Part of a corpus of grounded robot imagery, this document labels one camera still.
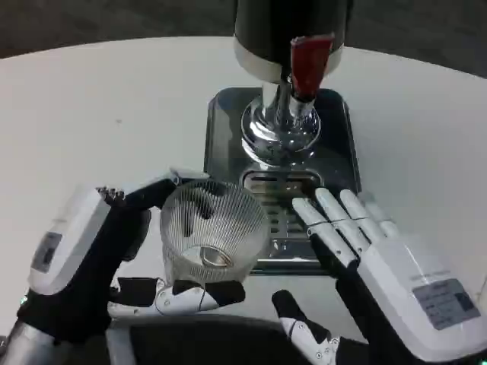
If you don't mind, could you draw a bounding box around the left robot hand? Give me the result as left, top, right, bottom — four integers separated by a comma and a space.
17, 167, 247, 345

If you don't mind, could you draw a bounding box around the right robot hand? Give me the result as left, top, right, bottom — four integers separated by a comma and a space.
271, 187, 487, 365

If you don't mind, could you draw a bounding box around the clear ribbed glass cup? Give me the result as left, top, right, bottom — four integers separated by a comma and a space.
159, 179, 270, 284

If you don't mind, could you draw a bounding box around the steel drip tray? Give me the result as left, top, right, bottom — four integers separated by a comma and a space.
203, 87, 361, 275

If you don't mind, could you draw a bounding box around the black and chrome drink dispenser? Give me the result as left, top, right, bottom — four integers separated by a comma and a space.
232, 0, 345, 168

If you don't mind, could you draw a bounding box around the red dispenser tap handle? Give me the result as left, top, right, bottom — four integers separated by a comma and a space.
290, 33, 335, 100

